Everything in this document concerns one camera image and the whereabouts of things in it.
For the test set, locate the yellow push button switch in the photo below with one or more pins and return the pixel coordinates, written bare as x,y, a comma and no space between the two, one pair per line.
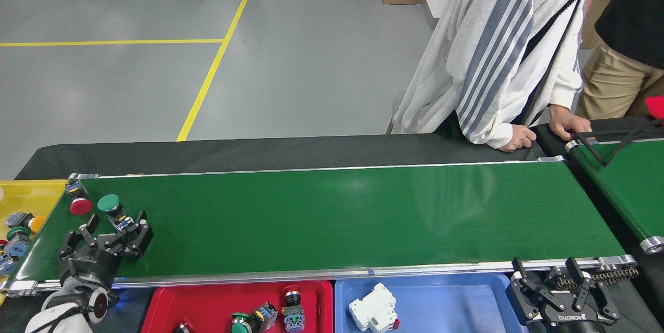
37,223

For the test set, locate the black conveyor guide bracket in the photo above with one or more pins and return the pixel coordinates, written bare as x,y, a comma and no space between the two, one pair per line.
622,126

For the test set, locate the red plastic bin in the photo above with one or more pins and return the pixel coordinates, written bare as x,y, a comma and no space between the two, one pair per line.
654,107

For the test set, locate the person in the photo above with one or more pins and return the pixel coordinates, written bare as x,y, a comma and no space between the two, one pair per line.
627,37
493,37

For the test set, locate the green feeder conveyor belt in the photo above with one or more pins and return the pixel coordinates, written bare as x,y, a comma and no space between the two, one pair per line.
627,188

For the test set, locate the red mushroom button switch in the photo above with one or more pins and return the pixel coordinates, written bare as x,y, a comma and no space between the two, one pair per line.
80,206

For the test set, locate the green push button switch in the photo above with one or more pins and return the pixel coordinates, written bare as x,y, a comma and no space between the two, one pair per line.
240,321
18,233

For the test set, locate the blue plastic tray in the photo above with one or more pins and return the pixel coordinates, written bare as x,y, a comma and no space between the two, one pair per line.
456,302

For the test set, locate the long green conveyor belt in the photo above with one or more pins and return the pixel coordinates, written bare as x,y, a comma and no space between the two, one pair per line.
363,219

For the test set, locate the red plastic tray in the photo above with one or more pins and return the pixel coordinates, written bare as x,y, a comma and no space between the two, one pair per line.
207,302

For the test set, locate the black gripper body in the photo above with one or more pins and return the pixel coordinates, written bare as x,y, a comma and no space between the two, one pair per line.
573,322
91,268

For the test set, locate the green mushroom button switch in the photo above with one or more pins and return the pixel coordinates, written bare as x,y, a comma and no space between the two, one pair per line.
108,202

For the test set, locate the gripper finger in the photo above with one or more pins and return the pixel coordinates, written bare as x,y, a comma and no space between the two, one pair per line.
75,245
602,304
137,239
519,302

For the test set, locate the person's right forearm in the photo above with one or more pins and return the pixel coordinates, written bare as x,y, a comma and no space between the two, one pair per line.
487,125

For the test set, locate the person's left hand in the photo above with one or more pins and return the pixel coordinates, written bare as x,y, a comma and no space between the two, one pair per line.
568,123

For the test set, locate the person's left forearm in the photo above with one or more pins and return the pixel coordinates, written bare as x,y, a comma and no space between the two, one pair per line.
565,89

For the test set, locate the person's right hand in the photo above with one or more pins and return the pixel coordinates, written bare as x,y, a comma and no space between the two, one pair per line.
519,139

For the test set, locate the yellow plastic tray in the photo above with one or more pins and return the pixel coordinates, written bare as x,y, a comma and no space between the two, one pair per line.
31,198

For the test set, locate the white circuit breaker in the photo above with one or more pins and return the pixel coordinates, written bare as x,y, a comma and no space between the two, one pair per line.
371,309

